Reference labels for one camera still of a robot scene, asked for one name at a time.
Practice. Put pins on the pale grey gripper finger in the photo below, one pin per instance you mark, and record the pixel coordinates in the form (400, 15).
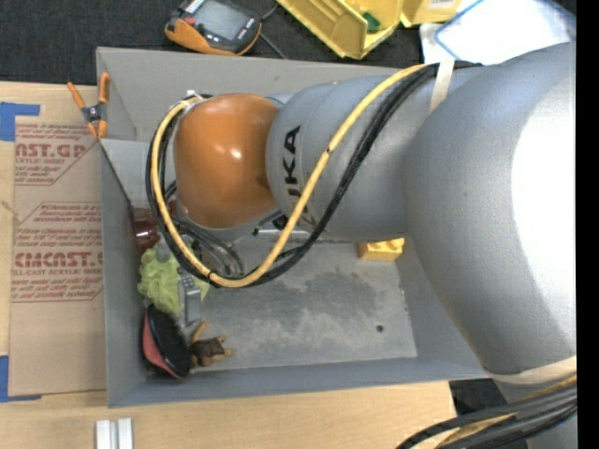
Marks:
(192, 302)
(163, 252)

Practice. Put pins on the green fuzzy cloth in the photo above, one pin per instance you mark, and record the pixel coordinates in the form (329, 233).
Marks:
(159, 281)

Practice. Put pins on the dark red cup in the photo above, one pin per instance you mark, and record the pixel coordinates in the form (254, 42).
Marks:
(144, 229)

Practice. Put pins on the brown toy animal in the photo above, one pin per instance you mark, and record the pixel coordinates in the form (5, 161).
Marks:
(208, 349)

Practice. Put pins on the black and red round object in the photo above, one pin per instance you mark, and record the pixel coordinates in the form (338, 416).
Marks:
(164, 344)

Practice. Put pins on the grey metal bin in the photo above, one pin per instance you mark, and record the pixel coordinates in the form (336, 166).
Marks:
(318, 307)

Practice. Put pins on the brown cardboard board red print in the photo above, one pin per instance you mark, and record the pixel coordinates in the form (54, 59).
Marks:
(56, 335)

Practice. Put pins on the yellow toy block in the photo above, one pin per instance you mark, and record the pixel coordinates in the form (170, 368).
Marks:
(381, 250)

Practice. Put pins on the black cylinder on white bracket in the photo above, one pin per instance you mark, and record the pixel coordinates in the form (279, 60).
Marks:
(280, 223)

